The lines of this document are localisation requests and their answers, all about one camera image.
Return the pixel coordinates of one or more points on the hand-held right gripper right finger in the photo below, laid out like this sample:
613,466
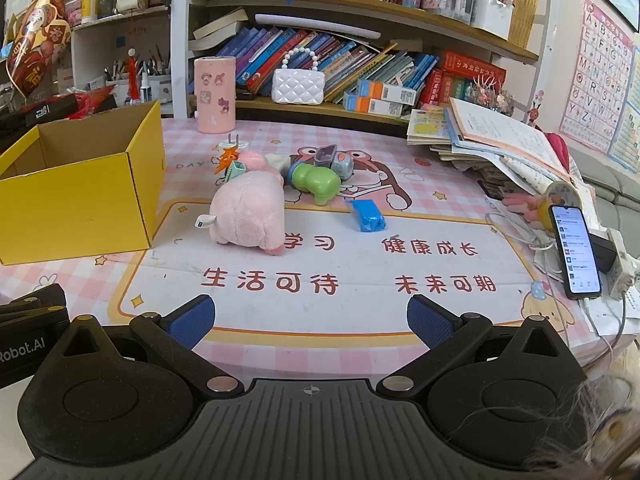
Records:
430,320

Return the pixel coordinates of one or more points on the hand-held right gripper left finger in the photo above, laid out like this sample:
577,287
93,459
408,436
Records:
192,317

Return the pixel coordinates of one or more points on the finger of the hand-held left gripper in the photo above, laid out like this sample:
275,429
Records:
40,305

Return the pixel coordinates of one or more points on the yellow cardboard box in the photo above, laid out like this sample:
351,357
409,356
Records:
75,210

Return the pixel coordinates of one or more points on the pink plush pig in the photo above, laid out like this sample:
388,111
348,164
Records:
247,210

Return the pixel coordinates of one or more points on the blue clay packet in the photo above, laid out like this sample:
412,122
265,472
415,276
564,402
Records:
365,215

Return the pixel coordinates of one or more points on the mint green small toy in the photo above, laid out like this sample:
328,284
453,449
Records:
235,171

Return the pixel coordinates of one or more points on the orange spiky toy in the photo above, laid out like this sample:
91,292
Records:
227,160

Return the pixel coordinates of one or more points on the green plastic toy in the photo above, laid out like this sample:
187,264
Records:
315,182

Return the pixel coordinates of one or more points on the pink checkered table mat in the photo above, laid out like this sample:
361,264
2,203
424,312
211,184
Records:
325,310

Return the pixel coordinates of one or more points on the pink toy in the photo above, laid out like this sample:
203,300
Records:
522,207

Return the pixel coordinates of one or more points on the smartphone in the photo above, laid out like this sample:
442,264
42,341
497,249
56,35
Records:
575,250

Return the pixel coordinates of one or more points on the white plug charger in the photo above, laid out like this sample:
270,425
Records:
231,146

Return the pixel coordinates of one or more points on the cream square box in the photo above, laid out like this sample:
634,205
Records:
276,162

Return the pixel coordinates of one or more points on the yellow tape roll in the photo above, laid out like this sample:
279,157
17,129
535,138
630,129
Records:
562,195

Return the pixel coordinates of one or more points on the grey toy car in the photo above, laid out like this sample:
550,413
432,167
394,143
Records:
335,160

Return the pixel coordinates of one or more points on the stack of books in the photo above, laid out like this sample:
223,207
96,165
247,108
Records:
440,130

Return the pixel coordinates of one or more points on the black box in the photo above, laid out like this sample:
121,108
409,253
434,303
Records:
45,110

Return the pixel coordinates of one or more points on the open notebook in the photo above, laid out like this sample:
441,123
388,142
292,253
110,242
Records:
505,135

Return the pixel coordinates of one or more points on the light fuzzy fur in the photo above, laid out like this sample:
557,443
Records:
610,420

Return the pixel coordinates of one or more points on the red packet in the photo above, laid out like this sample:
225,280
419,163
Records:
92,100

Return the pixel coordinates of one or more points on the pink bag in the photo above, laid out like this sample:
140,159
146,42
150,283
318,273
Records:
559,150

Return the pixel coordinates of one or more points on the orange and blue box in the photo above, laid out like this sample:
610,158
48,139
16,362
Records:
387,91
372,105

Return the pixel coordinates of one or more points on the grey sofa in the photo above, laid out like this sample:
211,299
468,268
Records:
615,195

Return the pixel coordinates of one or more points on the pink sticker tumbler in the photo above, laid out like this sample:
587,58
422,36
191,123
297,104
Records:
215,95

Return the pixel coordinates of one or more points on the reindeer figurine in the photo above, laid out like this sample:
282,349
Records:
535,112

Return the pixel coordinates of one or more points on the pen holders with pens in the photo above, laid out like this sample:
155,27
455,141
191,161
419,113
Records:
150,77

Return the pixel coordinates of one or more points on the red dictionary box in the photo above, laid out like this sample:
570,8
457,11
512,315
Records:
470,75

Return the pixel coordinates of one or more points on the red and gold foil bag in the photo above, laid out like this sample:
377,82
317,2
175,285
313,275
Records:
40,45

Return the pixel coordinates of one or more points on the white shelf unit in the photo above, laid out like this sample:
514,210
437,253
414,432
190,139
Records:
100,40

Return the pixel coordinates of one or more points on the row of slanted books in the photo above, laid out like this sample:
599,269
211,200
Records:
350,60

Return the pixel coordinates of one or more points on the lying thick books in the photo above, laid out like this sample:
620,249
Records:
220,30

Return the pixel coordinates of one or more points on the white bottle yellow label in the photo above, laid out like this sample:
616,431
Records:
90,5

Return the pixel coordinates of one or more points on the white pen organizer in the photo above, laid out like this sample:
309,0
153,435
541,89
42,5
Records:
490,17

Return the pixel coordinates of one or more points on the white paper roll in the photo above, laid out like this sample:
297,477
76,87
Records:
320,25

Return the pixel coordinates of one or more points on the row of yellow books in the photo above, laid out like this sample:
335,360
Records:
525,7

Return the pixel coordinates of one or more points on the wooden bookshelf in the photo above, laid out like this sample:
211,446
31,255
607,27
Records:
310,6

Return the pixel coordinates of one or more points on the blue chart wall poster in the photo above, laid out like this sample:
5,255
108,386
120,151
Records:
627,125

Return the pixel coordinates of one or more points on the pink alphabet wall poster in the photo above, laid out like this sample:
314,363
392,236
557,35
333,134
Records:
595,70

